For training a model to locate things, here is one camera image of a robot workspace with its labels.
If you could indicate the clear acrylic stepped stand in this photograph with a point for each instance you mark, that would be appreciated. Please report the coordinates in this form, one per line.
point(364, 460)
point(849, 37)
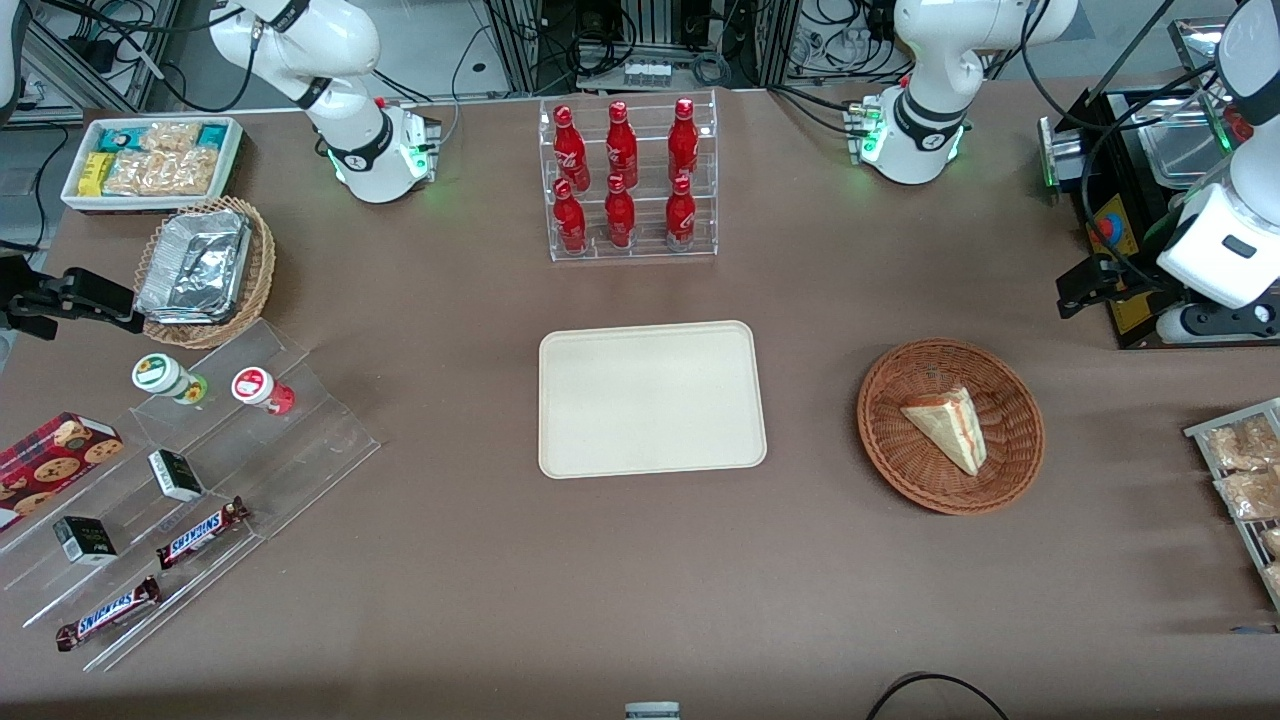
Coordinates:
point(300, 450)

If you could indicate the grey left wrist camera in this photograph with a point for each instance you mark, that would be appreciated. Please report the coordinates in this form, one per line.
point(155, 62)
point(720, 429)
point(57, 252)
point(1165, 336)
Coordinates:
point(1215, 322)

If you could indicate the red plaid cookie box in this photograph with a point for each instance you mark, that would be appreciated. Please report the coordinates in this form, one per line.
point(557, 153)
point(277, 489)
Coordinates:
point(50, 465)

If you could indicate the red cola bottle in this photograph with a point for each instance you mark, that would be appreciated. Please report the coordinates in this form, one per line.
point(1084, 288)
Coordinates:
point(680, 218)
point(570, 150)
point(621, 148)
point(569, 222)
point(620, 218)
point(683, 145)

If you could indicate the small blue object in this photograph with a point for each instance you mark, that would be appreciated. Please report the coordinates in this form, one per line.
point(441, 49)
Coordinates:
point(1255, 630)

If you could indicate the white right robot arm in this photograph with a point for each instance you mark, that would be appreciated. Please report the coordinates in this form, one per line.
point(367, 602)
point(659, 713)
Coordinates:
point(345, 60)

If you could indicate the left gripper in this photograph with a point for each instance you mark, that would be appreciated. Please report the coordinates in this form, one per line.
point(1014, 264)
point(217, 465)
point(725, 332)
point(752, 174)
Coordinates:
point(1118, 277)

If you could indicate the teal snack packet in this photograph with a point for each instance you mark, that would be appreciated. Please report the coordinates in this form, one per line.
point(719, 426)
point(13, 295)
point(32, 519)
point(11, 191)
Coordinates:
point(118, 137)
point(212, 135)

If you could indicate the aluminium foil tray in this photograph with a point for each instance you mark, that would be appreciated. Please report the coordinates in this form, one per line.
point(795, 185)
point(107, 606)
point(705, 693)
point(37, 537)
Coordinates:
point(195, 265)

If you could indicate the round brown wicker basket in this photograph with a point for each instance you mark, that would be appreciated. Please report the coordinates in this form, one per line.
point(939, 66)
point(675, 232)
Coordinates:
point(900, 440)

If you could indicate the green lid white cup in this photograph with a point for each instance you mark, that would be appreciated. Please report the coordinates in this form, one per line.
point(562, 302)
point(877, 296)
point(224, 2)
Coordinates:
point(160, 375)

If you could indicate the Snickers chocolate bar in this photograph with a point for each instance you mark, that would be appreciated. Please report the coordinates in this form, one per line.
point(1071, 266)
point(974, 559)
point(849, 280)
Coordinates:
point(200, 533)
point(108, 612)

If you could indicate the triangular sandwich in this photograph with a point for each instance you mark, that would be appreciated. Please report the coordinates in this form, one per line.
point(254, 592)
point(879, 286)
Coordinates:
point(950, 430)

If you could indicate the tray of packed snacks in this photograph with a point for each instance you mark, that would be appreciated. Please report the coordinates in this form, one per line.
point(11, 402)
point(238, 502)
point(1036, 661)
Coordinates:
point(1200, 432)

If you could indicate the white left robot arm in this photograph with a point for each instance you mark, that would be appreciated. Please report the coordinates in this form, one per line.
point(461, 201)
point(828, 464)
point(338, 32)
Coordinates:
point(930, 100)

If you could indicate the cream plastic serving tray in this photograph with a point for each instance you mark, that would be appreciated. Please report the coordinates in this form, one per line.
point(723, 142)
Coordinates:
point(650, 400)

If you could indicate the small black box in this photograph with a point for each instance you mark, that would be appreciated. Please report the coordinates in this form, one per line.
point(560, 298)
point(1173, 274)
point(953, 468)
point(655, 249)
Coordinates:
point(176, 476)
point(85, 540)

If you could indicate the large clear cracker bag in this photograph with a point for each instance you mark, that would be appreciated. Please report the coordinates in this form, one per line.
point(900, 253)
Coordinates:
point(160, 172)

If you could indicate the small grey device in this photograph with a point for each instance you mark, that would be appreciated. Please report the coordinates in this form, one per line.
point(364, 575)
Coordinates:
point(652, 712)

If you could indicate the yellow snack packet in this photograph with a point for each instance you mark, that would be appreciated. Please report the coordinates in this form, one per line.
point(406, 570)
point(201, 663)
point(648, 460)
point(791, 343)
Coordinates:
point(95, 173)

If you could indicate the black yellow-panel food warmer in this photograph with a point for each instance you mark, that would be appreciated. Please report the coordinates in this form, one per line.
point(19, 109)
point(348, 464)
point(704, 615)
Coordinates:
point(1120, 120)

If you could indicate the white rectangular snack bin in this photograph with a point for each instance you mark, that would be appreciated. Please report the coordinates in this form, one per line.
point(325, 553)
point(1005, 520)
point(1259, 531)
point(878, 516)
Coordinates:
point(150, 203)

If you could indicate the steel pan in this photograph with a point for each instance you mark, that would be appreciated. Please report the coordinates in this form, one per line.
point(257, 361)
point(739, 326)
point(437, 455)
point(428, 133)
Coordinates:
point(1180, 150)

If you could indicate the clear acrylic bottle rack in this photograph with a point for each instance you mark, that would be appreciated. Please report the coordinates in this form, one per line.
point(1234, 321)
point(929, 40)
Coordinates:
point(645, 250)

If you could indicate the red lid white cup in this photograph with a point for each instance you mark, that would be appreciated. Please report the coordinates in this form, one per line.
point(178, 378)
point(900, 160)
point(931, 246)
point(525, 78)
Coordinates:
point(255, 387)

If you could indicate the clear bag of crackers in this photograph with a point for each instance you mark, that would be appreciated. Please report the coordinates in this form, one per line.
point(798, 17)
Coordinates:
point(1250, 495)
point(1272, 542)
point(1245, 445)
point(1274, 580)

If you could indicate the white power strip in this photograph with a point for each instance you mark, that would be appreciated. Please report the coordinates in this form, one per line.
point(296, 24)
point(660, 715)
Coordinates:
point(647, 73)

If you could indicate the silver metal box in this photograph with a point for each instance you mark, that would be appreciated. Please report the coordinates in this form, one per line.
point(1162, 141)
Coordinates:
point(1065, 150)

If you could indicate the tan oval wicker basket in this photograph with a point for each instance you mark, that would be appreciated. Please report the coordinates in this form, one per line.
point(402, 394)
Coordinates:
point(258, 270)

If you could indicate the small clear cracker bag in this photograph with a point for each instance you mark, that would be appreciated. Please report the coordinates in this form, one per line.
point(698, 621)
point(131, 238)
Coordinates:
point(170, 136)

